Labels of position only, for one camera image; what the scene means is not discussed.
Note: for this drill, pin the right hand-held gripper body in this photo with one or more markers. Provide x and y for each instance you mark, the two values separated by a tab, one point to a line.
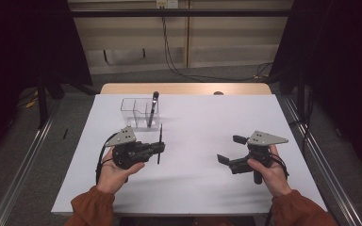
265	138

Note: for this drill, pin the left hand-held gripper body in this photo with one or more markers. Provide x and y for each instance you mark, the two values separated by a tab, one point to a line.
128	155

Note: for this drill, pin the thin black eyeliner pencil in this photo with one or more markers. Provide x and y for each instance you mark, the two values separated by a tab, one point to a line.
160	133

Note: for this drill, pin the black makeup brush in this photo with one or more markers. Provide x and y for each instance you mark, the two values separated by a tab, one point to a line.
152	109

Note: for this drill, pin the clear acrylic organizer box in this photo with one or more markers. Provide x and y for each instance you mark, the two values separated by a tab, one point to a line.
135	113

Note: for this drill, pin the person's left hand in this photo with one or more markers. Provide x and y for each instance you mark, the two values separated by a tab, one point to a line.
113	179

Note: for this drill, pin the person's right hand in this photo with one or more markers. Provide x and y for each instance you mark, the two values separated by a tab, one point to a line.
276	179

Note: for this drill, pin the white table cover board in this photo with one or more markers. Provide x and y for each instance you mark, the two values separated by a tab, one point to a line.
194	125

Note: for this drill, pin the small brown round object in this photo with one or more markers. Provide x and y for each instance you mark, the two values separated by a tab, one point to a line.
218	93

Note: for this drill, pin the wooden table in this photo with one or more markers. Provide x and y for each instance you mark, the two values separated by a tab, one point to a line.
169	88

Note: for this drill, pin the small black stick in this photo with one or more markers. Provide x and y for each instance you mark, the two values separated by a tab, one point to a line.
65	134

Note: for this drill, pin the black curtain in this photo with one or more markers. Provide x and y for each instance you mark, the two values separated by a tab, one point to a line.
25	40
342	62

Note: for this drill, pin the black horizontal bar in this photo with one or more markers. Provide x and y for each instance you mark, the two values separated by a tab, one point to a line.
182	12

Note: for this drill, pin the metal floor rail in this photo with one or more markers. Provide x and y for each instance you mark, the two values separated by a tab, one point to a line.
326	163
22	169

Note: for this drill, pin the black stand post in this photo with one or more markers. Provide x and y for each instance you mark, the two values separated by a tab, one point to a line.
42	103

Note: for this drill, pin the vertical wall trim strip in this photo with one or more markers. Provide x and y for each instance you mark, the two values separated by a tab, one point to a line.
188	34

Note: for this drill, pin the white wall socket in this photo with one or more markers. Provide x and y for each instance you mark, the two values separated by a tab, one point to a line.
167	3

